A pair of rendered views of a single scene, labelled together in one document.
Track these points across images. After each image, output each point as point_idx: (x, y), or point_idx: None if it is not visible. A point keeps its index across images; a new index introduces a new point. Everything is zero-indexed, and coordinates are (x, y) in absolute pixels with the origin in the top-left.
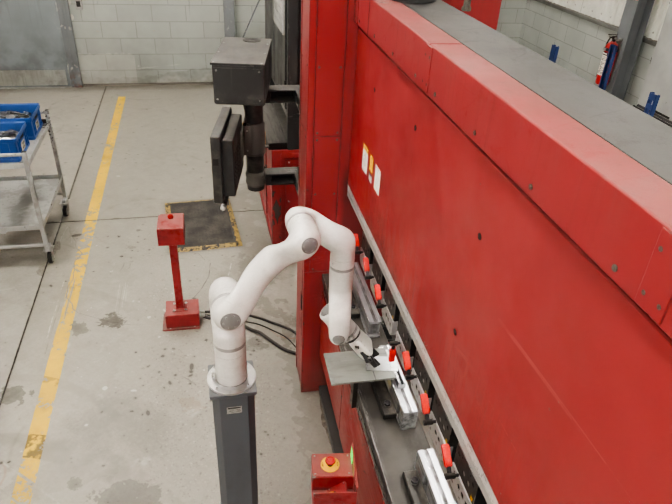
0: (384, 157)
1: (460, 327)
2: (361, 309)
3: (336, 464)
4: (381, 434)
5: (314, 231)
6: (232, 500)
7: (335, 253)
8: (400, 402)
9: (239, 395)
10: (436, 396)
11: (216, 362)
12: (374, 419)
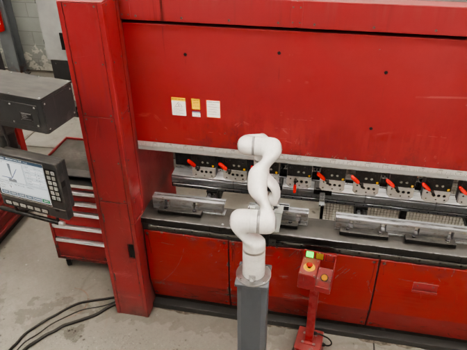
0: (224, 89)
1: (377, 123)
2: (201, 207)
3: None
4: (307, 233)
5: (276, 138)
6: None
7: None
8: (299, 212)
9: None
10: (358, 171)
11: (257, 266)
12: (295, 232)
